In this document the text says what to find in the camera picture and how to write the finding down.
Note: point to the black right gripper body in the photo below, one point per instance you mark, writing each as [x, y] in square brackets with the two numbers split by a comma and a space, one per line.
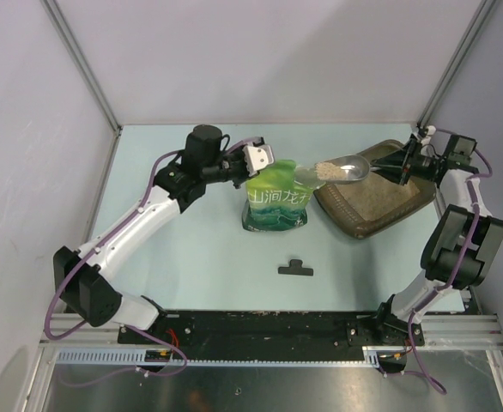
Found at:
[421, 166]

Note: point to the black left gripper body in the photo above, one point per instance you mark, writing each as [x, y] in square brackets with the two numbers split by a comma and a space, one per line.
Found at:
[227, 166]

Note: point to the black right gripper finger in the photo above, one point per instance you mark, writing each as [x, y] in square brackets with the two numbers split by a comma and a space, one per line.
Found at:
[394, 174]
[395, 159]

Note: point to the metal scoop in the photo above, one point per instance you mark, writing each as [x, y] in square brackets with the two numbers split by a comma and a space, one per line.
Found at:
[345, 170]

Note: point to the green litter bag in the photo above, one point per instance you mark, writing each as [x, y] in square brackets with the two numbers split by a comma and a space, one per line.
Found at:
[276, 201]

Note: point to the black bag clip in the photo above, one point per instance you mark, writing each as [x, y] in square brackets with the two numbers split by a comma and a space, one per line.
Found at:
[295, 267]

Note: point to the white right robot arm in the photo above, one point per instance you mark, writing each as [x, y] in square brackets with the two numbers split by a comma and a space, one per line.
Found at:
[462, 247]

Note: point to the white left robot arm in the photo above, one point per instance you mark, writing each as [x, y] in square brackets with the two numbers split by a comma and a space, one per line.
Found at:
[84, 276]

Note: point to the beige cat litter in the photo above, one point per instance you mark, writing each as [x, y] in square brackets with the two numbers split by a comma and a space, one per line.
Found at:
[374, 197]

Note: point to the brown plastic litter box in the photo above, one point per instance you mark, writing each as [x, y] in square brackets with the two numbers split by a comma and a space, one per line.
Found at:
[349, 222]

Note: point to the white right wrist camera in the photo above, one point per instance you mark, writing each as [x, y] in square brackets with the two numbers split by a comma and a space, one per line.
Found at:
[425, 134]

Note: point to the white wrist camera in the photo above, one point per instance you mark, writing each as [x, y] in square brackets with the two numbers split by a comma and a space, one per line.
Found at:
[257, 158]
[425, 134]

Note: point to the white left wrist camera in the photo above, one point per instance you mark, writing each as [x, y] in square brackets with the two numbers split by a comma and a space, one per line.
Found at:
[257, 158]

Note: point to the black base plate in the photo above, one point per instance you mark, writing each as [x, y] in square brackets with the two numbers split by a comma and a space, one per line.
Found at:
[355, 328]

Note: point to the aluminium frame rail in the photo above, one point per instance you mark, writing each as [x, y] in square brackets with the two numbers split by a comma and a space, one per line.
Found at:
[85, 337]

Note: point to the white slotted cable duct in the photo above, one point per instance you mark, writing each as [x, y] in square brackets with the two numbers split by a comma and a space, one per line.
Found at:
[324, 357]

